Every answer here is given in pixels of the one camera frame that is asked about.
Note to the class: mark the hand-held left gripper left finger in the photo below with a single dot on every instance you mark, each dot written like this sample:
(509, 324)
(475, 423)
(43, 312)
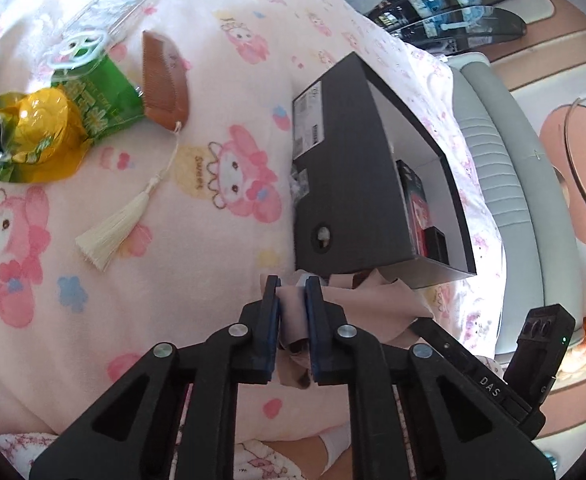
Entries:
(271, 330)

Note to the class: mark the clear plastic package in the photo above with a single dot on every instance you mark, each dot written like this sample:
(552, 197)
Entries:
(108, 10)

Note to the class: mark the black cardboard shoebox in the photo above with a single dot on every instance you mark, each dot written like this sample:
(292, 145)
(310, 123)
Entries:
(343, 185)

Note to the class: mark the pink cloth pouch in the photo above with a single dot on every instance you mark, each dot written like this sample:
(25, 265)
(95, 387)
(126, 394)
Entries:
(293, 310)

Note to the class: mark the black screen protector box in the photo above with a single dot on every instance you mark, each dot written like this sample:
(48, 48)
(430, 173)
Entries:
(408, 180)

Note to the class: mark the person's leg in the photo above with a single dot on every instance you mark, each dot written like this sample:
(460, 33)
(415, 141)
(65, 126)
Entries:
(303, 455)

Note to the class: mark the pink cartoon printed blanket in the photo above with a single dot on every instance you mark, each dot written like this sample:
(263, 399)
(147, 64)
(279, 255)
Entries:
(173, 310)

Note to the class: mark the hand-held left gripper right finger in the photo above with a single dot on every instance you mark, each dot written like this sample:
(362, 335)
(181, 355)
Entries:
(318, 335)

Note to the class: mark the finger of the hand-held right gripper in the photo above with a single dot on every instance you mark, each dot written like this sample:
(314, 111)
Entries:
(433, 337)

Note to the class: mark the green yellow snack packet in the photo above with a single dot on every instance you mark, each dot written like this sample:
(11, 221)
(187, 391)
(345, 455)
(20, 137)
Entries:
(103, 105)

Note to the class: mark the black glass display cabinet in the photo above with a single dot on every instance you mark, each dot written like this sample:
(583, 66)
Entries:
(448, 5)

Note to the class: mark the grey padded headboard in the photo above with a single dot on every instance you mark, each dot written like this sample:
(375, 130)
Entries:
(513, 185)

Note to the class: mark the wooden comb with tassel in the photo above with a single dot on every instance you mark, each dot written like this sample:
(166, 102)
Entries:
(163, 80)

